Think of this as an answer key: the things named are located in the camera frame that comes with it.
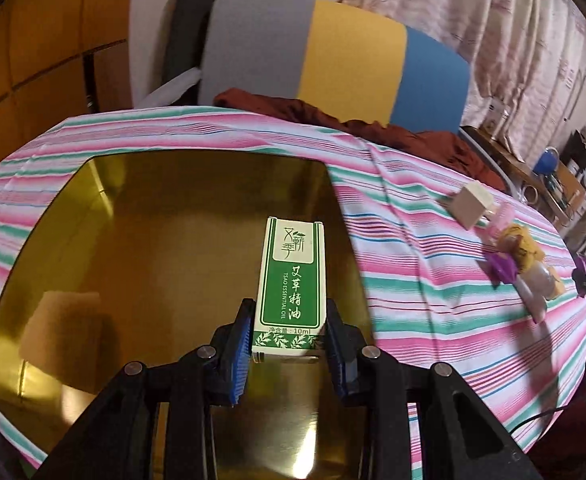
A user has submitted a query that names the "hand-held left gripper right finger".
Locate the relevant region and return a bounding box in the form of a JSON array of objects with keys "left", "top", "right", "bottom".
[{"left": 323, "top": 298, "right": 544, "bottom": 480}]

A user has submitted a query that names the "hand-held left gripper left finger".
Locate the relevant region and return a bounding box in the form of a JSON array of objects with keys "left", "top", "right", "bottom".
[{"left": 33, "top": 298, "right": 256, "bottom": 480}]

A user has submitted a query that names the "green white essential oil box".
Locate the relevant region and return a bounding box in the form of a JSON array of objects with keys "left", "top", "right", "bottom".
[{"left": 251, "top": 216, "right": 330, "bottom": 361}]

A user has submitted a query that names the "purple plastic toy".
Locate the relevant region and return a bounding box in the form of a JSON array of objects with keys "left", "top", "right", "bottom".
[{"left": 478, "top": 252, "right": 519, "bottom": 286}]

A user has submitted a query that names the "pink green striped cloth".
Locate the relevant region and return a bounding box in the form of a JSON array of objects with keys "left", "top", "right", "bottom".
[{"left": 0, "top": 105, "right": 586, "bottom": 480}]

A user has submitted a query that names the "pink small item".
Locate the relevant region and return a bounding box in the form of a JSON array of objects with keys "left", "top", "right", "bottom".
[{"left": 483, "top": 202, "right": 516, "bottom": 233}]

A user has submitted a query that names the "blue cup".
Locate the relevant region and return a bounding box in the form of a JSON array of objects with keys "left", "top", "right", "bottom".
[{"left": 532, "top": 146, "right": 559, "bottom": 175}]

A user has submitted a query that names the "black box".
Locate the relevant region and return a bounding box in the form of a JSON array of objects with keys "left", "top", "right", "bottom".
[{"left": 566, "top": 130, "right": 586, "bottom": 171}]

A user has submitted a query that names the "beige cardboard box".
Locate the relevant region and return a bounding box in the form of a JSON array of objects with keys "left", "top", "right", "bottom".
[{"left": 448, "top": 180, "right": 496, "bottom": 231}]

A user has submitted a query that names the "wooden desk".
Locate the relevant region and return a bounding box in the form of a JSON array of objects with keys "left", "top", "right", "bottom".
[{"left": 460, "top": 125, "right": 586, "bottom": 221}]

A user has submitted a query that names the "white carton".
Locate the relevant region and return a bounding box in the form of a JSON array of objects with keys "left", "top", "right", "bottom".
[{"left": 486, "top": 100, "right": 511, "bottom": 133}]

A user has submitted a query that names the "dark red cloth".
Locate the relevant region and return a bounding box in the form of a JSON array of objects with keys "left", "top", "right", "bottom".
[{"left": 213, "top": 88, "right": 506, "bottom": 191}]

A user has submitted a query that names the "white cloth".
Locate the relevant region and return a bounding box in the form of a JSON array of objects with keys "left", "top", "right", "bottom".
[{"left": 140, "top": 67, "right": 201, "bottom": 108}]

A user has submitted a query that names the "pale patterned curtain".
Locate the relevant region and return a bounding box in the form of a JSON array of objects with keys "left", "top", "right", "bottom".
[{"left": 338, "top": 0, "right": 586, "bottom": 136}]

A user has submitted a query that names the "grey yellow blue headboard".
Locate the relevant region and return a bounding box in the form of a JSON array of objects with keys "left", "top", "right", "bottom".
[{"left": 198, "top": 0, "right": 471, "bottom": 133}]

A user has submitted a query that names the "black rolled mat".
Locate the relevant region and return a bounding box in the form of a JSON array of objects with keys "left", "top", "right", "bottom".
[{"left": 163, "top": 0, "right": 221, "bottom": 106}]

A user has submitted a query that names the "orange wooden cabinet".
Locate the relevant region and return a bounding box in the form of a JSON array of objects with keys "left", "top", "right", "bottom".
[{"left": 0, "top": 0, "right": 136, "bottom": 141}]

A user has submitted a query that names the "black cable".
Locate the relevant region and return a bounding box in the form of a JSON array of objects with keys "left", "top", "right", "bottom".
[{"left": 508, "top": 400, "right": 574, "bottom": 432}]

